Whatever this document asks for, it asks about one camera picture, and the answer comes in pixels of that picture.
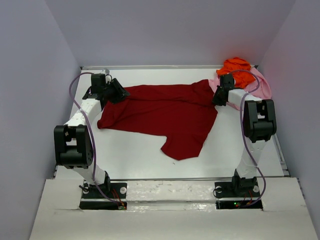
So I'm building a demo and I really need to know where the dark red t shirt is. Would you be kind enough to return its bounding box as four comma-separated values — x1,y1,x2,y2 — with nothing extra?
97,79,218,161

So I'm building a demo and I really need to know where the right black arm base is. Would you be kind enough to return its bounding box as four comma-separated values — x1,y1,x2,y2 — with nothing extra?
212,181,263,210

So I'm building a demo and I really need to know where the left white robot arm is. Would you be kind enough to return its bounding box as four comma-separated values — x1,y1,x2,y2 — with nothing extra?
53,72,130,194

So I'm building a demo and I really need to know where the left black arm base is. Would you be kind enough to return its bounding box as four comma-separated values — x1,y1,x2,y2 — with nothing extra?
79,181,128,211

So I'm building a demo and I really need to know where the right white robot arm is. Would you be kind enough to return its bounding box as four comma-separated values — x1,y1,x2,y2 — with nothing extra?
212,73,277,199

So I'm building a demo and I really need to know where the orange t shirt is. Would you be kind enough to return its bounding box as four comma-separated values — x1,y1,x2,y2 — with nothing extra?
216,57,256,89

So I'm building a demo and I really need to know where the pink t shirt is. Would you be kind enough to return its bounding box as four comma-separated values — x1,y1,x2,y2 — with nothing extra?
208,66,272,111

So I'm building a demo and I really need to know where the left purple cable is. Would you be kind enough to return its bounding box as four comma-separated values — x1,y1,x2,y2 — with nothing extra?
69,72,126,210

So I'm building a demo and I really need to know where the purple cable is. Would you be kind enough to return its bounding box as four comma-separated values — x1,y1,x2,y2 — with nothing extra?
69,72,126,210
224,69,266,207

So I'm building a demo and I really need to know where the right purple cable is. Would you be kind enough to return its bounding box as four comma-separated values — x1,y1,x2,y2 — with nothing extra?
224,69,266,207

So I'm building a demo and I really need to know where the front metal rail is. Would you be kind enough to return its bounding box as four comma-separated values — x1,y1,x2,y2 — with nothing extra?
111,177,232,182

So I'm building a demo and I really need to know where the metal rail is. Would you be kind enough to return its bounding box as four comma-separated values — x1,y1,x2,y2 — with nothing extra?
260,134,291,177
111,177,232,182

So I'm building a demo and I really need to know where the right side metal rail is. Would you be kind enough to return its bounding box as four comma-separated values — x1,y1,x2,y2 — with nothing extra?
260,134,291,177

